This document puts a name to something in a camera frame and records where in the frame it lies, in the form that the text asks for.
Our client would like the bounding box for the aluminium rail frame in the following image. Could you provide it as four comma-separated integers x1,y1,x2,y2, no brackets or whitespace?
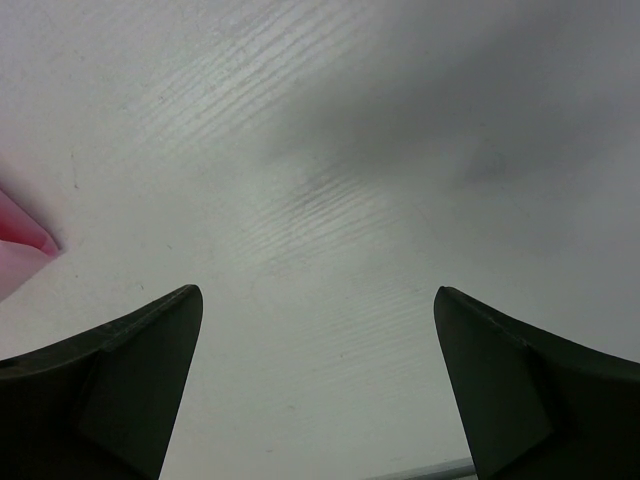
370,457,477,480

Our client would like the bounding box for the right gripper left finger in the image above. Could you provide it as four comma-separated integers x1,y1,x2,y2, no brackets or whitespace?
1,285,203,479

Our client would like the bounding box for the pink t-shirt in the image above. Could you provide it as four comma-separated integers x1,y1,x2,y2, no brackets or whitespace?
1,155,63,300

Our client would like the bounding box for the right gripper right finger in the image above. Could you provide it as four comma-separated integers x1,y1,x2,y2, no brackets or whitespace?
434,287,639,479

